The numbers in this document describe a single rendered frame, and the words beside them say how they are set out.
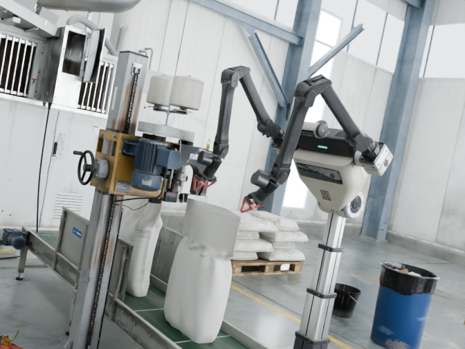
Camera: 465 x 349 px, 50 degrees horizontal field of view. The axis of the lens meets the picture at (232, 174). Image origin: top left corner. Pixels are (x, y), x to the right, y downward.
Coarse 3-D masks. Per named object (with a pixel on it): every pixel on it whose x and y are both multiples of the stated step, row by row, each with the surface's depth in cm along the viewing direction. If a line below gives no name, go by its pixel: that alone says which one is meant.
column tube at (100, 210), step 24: (120, 72) 257; (144, 72) 260; (120, 96) 254; (120, 120) 256; (96, 192) 263; (96, 216) 260; (96, 240) 258; (96, 264) 260; (96, 312) 265; (72, 336) 266; (96, 336) 267
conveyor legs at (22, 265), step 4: (24, 248) 399; (24, 252) 400; (20, 256) 401; (24, 256) 400; (20, 260) 400; (24, 260) 401; (20, 264) 399; (24, 264) 401; (44, 264) 415; (20, 268) 400; (24, 268) 402; (20, 272) 400; (20, 276) 402; (72, 304) 317; (72, 308) 316; (72, 312) 316; (72, 316) 315; (68, 324) 318; (68, 332) 318
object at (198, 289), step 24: (192, 216) 268; (216, 216) 250; (192, 240) 259; (216, 240) 249; (192, 264) 254; (216, 264) 245; (168, 288) 270; (192, 288) 251; (216, 288) 245; (168, 312) 268; (192, 312) 249; (216, 312) 246; (192, 336) 248; (216, 336) 251
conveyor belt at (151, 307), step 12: (48, 240) 392; (156, 288) 324; (132, 300) 293; (144, 300) 296; (156, 300) 301; (144, 312) 276; (156, 312) 280; (156, 324) 262; (168, 324) 266; (168, 336) 250; (180, 336) 253; (228, 336) 265; (192, 348) 241; (204, 348) 243; (216, 348) 246; (228, 348) 249; (240, 348) 252
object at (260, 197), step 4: (260, 188) 222; (256, 192) 224; (260, 192) 222; (264, 192) 221; (252, 196) 221; (256, 196) 223; (260, 196) 222; (264, 196) 222; (268, 196) 223; (256, 200) 221; (260, 200) 223; (264, 200) 224; (256, 204) 221
